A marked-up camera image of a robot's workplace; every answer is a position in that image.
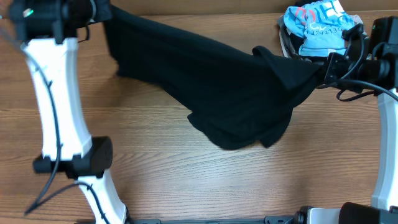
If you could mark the black polo shirt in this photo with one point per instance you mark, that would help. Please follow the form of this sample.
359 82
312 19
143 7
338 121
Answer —
235 99

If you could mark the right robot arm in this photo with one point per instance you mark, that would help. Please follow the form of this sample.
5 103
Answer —
353 142

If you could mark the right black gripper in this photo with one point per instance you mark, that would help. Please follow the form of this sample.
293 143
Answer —
334 62

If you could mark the grey folded garment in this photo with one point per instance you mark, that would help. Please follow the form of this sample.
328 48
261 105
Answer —
294 46

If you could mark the light blue printed t-shirt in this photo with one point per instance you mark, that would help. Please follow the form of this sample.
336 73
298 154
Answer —
319 26

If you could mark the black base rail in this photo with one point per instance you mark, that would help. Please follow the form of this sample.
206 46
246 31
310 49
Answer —
287 219

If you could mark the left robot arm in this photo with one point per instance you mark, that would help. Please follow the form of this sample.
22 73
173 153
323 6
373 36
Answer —
46 35

